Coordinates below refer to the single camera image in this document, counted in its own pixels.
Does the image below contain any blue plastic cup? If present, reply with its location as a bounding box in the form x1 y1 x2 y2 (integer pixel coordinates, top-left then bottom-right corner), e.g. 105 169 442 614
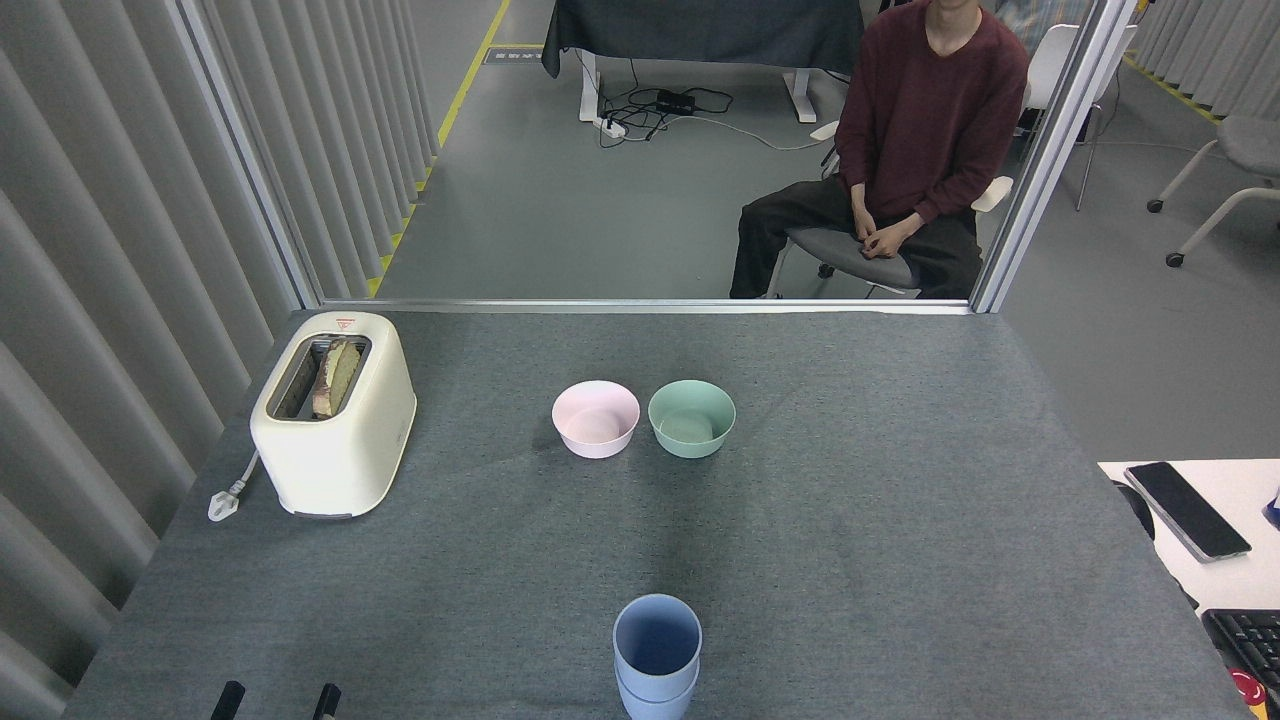
612 594 704 703
614 662 701 720

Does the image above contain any person's right hand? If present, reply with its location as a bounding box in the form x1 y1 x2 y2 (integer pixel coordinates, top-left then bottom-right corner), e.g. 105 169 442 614
850 198 889 251

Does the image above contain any person's left hand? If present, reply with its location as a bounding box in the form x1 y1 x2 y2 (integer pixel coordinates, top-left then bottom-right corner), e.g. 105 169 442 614
864 222 919 262

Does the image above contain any white toaster power plug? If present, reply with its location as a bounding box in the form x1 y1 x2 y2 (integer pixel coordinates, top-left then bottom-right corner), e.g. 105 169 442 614
207 450 263 523

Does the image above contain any cream toaster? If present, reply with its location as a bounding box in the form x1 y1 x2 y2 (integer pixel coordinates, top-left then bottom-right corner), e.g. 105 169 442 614
250 311 417 519

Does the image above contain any bread slice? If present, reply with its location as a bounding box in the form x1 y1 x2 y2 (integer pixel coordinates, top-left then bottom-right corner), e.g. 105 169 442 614
311 338 363 419

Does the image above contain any grey felt table cover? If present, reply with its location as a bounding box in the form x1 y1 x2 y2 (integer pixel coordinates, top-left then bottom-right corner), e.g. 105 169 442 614
60 308 1256 720

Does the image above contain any pink bowl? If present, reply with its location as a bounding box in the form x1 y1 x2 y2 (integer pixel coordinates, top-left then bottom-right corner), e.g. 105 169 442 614
552 380 641 460

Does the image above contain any green bowl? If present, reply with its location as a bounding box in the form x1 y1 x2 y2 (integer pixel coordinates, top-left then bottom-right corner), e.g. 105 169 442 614
648 379 737 460

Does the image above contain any table with dark cloth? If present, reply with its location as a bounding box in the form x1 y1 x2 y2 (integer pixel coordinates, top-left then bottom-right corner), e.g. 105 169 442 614
541 0 867 124

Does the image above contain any black smartphone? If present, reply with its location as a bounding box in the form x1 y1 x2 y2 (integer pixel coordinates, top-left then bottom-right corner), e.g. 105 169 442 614
1124 461 1253 563

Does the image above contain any red round object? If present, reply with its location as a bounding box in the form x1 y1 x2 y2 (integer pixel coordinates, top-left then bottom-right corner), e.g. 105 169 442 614
1228 668 1269 717

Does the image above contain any white side table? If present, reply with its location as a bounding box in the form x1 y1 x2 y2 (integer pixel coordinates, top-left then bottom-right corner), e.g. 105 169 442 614
1098 459 1280 613

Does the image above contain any black keyboard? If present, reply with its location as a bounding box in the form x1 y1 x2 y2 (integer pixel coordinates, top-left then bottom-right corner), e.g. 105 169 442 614
1202 608 1280 701

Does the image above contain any white chair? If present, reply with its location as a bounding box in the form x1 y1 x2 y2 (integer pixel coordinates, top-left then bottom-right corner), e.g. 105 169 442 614
1012 22 1141 213

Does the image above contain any seated background person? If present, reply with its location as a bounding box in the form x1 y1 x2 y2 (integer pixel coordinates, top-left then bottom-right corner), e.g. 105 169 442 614
996 0 1093 53

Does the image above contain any grey wheeled chair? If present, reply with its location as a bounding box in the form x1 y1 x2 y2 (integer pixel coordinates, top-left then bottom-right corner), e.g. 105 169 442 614
1147 115 1280 269

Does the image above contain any silver frame rail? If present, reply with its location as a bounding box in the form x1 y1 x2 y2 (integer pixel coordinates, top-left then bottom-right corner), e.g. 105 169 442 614
320 297 976 316

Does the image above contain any silver frame post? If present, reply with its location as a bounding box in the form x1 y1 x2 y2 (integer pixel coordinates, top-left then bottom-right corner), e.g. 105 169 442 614
970 0 1141 314
165 0 323 309

